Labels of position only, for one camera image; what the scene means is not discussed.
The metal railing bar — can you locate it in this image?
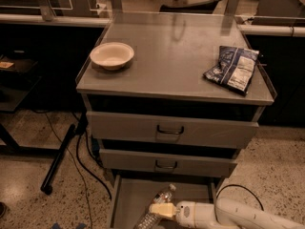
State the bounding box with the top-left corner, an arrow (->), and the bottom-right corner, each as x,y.
0,14 -> 111,28

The grey drawer cabinet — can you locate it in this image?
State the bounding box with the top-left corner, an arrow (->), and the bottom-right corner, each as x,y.
75,10 -> 277,229

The clear plastic water bottle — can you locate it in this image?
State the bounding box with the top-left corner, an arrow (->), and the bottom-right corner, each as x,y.
133,183 -> 176,229

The black stand leg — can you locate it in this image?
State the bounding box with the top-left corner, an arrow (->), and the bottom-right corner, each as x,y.
40,124 -> 75,195

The white bowl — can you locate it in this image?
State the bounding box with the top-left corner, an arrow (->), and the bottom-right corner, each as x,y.
90,42 -> 134,71

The blue white chip bag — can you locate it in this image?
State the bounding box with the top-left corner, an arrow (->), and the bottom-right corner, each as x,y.
203,46 -> 259,96

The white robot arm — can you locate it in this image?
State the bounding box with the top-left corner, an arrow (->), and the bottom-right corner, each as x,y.
149,198 -> 305,229

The top grey drawer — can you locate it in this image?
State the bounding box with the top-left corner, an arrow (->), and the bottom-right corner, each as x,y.
87,111 -> 258,149

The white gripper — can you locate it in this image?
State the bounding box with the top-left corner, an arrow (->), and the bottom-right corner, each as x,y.
149,201 -> 217,229

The black cable loop on floor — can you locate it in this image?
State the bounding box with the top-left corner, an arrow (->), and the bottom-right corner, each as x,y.
215,183 -> 265,212

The dark side table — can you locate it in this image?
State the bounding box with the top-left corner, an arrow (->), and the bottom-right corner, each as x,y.
0,51 -> 41,113

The middle grey drawer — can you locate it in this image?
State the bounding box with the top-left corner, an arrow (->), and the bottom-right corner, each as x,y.
100,149 -> 236,177

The bottom open grey drawer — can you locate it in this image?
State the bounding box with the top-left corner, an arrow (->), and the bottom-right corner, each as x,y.
106,173 -> 220,229

